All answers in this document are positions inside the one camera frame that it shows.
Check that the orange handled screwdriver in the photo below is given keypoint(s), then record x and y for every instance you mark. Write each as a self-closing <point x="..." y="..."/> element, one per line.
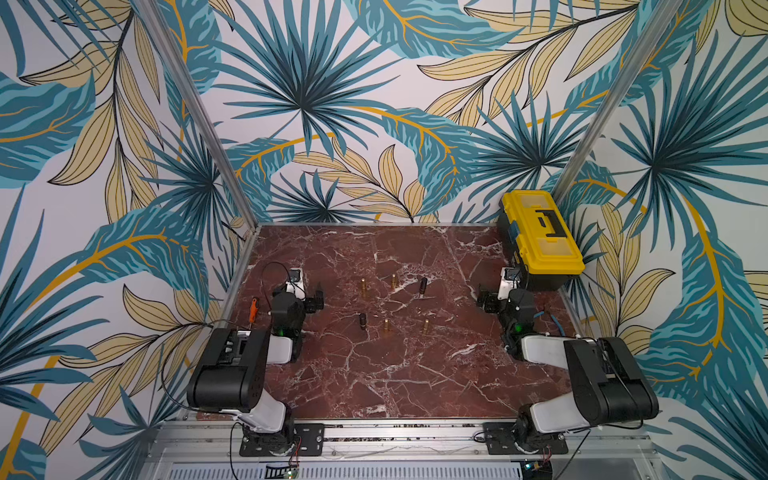
<point x="253" y="310"/>

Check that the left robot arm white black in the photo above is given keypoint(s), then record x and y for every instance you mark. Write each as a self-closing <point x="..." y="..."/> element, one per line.
<point x="229" y="377"/>

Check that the blue handled tool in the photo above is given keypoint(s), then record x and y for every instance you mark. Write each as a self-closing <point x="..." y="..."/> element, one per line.
<point x="556" y="322"/>

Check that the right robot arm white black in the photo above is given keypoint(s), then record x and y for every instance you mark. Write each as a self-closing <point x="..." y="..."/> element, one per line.
<point x="607" y="385"/>

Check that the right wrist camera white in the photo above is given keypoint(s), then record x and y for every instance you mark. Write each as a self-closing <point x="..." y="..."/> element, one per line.
<point x="509" y="280"/>

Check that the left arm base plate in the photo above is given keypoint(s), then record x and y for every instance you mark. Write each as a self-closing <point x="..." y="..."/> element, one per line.
<point x="304" y="439"/>

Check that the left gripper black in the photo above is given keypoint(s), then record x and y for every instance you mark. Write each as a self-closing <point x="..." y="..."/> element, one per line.
<point x="309" y="300"/>

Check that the yellow black toolbox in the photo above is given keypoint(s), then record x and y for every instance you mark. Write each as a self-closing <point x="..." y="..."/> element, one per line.
<point x="537" y="240"/>

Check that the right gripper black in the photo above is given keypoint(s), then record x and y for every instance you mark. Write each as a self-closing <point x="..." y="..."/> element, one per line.
<point x="492" y="300"/>

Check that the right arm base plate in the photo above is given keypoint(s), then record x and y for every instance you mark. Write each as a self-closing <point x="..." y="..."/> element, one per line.
<point x="517" y="438"/>

